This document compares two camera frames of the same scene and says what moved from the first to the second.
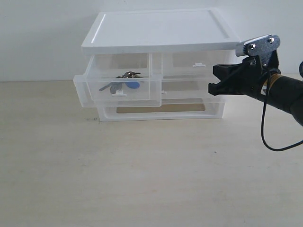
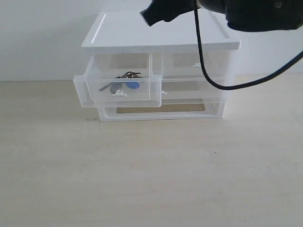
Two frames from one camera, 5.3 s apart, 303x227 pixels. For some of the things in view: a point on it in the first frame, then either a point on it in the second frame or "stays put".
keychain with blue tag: (131, 79) stays put
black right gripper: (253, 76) → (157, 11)
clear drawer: (120, 80) stays put
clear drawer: (192, 65) stays put
